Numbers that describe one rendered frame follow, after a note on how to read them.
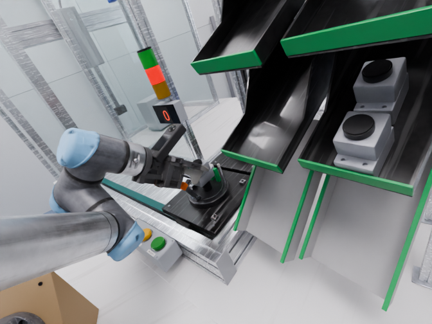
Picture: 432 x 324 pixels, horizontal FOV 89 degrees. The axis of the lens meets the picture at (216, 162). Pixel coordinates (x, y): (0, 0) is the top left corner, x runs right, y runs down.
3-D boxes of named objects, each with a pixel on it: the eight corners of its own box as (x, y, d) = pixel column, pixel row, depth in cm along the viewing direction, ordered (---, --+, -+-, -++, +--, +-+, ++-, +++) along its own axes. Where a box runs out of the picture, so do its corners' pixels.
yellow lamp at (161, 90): (163, 99, 73) (157, 84, 71) (155, 99, 76) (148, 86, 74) (173, 93, 76) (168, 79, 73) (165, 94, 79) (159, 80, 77)
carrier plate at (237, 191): (216, 238, 58) (214, 233, 57) (163, 212, 74) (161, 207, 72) (260, 181, 71) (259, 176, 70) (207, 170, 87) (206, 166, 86)
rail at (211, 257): (227, 286, 56) (214, 260, 50) (95, 200, 114) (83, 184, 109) (239, 267, 59) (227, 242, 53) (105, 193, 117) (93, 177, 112)
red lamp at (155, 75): (157, 84, 70) (150, 69, 68) (148, 85, 74) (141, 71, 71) (168, 78, 73) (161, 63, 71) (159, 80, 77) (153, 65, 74)
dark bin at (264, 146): (283, 174, 34) (261, 148, 29) (226, 157, 44) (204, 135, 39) (357, 42, 39) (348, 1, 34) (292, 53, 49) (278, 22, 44)
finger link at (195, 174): (204, 186, 66) (177, 180, 60) (209, 166, 66) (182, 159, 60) (210, 188, 63) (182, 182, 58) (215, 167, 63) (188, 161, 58)
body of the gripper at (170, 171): (166, 184, 63) (126, 179, 54) (172, 154, 63) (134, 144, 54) (182, 189, 58) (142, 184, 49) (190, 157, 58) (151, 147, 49)
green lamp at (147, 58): (150, 68, 68) (142, 51, 66) (141, 71, 71) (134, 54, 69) (161, 63, 71) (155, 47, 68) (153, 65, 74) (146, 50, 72)
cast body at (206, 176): (202, 188, 65) (194, 168, 62) (192, 184, 68) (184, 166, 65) (218, 171, 70) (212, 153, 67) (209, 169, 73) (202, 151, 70)
